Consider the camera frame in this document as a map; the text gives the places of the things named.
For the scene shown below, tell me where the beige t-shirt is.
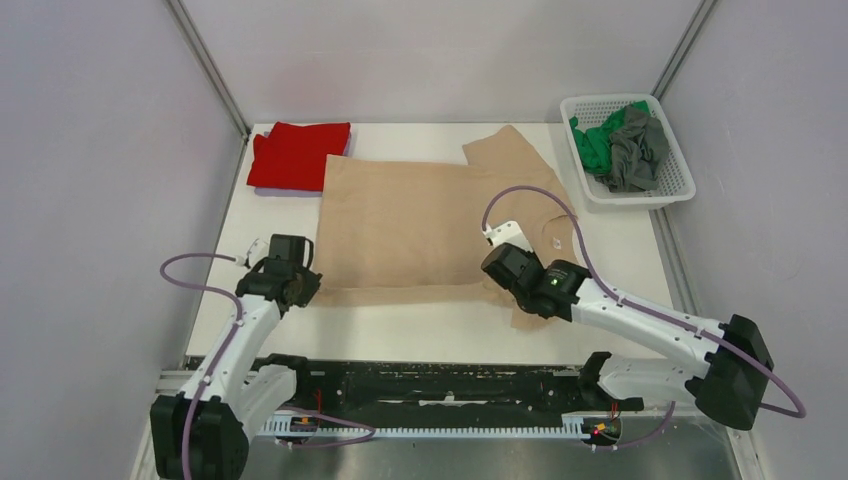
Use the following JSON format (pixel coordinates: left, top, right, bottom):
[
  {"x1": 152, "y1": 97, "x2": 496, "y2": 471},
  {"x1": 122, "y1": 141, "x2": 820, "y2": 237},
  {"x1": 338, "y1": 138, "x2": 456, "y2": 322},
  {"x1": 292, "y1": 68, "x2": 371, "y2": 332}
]
[{"x1": 313, "y1": 126, "x2": 576, "y2": 308}]

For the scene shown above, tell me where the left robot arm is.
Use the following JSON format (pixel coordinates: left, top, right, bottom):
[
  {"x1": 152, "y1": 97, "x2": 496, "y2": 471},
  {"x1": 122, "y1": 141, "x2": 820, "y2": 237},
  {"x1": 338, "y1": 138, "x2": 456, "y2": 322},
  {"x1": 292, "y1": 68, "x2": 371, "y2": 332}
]
[{"x1": 150, "y1": 234, "x2": 322, "y2": 479}]

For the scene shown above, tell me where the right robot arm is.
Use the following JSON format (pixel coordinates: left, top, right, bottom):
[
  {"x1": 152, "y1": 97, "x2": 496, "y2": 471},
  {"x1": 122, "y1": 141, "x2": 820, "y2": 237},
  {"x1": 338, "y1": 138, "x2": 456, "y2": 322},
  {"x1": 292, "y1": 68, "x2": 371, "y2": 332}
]
[{"x1": 481, "y1": 243, "x2": 774, "y2": 430}]

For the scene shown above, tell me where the red folded t-shirt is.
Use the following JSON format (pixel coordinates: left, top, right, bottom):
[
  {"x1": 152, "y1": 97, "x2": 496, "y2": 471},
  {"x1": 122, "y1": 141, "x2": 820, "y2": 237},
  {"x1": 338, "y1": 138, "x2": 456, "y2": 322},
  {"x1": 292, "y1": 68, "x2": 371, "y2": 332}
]
[{"x1": 246, "y1": 122, "x2": 351, "y2": 193}]

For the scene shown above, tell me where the green t-shirt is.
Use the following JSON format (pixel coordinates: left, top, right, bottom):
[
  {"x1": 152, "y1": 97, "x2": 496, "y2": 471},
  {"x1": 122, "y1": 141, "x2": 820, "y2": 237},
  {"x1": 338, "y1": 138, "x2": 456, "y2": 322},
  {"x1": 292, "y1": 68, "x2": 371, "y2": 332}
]
[{"x1": 569, "y1": 101, "x2": 650, "y2": 176}]

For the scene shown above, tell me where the grey t-shirt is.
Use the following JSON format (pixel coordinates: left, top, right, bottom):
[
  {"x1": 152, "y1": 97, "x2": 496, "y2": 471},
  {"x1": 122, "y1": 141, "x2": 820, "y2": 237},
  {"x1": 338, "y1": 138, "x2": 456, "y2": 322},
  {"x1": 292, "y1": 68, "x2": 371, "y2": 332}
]
[{"x1": 593, "y1": 107, "x2": 670, "y2": 193}]

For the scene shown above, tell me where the white plastic basket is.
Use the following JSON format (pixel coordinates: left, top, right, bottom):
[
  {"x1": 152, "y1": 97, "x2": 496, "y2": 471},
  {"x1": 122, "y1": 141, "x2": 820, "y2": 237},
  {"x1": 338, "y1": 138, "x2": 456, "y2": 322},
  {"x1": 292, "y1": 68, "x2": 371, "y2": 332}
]
[{"x1": 560, "y1": 93, "x2": 696, "y2": 212}]

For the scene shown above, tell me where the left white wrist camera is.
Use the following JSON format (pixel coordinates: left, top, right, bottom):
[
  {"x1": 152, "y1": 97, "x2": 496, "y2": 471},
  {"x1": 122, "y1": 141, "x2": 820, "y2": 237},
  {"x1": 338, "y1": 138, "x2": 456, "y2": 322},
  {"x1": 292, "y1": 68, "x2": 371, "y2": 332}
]
[{"x1": 233, "y1": 239, "x2": 269, "y2": 269}]

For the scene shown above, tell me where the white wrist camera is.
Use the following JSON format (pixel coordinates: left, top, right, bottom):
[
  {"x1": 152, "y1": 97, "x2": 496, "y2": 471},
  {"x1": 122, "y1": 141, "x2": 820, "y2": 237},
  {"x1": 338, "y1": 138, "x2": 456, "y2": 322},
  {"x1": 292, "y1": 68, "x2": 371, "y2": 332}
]
[
  {"x1": 233, "y1": 239, "x2": 269, "y2": 269},
  {"x1": 483, "y1": 220, "x2": 534, "y2": 252}
]

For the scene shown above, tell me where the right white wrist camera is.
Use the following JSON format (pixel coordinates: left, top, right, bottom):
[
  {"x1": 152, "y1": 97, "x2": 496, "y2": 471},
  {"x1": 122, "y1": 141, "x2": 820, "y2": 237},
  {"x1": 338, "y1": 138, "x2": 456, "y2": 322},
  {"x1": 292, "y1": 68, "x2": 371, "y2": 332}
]
[{"x1": 483, "y1": 220, "x2": 534, "y2": 252}]

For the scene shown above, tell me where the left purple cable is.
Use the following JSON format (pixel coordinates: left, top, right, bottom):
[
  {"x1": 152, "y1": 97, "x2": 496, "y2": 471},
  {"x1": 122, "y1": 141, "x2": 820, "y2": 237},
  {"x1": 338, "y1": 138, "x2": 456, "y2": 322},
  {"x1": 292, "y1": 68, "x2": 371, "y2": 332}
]
[{"x1": 159, "y1": 252, "x2": 378, "y2": 480}]

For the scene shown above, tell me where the purple cable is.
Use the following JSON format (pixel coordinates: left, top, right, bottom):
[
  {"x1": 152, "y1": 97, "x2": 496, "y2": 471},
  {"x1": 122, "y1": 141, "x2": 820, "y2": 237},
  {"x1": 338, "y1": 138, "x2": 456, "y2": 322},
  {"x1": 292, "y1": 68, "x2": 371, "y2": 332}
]
[
  {"x1": 481, "y1": 186, "x2": 808, "y2": 453},
  {"x1": 159, "y1": 252, "x2": 378, "y2": 480}
]

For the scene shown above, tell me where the white slotted cable duct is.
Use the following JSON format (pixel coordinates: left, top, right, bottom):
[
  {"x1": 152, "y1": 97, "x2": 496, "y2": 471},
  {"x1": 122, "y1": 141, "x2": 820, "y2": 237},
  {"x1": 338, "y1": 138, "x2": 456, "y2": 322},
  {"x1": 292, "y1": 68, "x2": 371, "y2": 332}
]
[{"x1": 257, "y1": 413, "x2": 590, "y2": 440}]

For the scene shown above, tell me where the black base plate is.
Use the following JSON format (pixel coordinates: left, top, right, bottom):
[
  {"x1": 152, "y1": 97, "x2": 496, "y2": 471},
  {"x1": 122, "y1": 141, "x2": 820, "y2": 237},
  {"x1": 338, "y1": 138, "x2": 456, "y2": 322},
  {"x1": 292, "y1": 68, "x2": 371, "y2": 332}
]
[{"x1": 253, "y1": 354, "x2": 644, "y2": 429}]

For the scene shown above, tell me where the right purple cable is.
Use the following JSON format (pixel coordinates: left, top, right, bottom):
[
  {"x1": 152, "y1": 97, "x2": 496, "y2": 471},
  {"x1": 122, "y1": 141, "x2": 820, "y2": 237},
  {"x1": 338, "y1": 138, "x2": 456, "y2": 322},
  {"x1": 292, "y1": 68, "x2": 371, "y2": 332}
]
[{"x1": 481, "y1": 186, "x2": 808, "y2": 453}]

